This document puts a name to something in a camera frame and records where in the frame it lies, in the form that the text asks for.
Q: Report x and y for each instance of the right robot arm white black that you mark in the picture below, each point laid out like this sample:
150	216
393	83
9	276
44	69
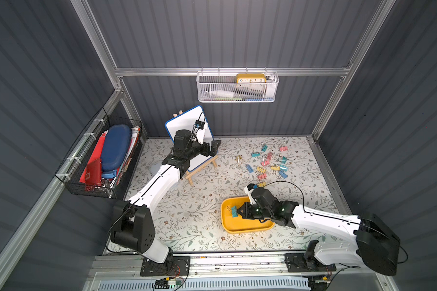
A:
365	240

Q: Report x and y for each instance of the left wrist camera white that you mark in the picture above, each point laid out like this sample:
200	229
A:
199	131

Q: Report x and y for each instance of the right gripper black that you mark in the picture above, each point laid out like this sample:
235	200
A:
244	211

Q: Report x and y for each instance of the translucent small plastic box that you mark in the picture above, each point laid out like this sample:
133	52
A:
156	168

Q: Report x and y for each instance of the yellow clock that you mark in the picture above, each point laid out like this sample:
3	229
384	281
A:
250	78

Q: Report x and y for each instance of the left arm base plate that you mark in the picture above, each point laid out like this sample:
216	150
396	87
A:
173	266

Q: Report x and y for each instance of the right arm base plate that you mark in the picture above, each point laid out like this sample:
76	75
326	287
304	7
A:
296	262

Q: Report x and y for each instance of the blue oval case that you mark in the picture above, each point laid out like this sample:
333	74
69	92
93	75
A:
115	148

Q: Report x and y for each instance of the small whiteboard blue frame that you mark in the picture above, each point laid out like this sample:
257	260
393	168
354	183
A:
190	129

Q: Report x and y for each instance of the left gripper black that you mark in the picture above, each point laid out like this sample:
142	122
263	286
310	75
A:
209	148

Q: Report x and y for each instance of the white wire wall basket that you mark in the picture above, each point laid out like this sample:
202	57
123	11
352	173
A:
221	87

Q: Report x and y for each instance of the blue binder clip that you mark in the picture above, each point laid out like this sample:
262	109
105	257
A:
283	174
249	168

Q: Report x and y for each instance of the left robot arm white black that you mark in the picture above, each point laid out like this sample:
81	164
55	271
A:
133	224

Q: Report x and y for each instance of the black wire side basket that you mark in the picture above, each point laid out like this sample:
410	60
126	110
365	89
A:
115	183

